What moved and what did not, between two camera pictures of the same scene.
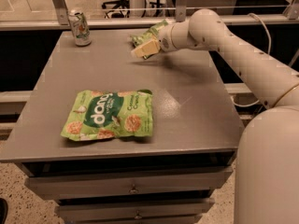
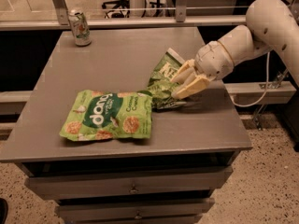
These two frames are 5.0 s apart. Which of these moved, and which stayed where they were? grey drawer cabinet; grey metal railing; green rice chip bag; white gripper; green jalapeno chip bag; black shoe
Moved: white gripper; green jalapeno chip bag
Stayed: grey drawer cabinet; black shoe; green rice chip bag; grey metal railing
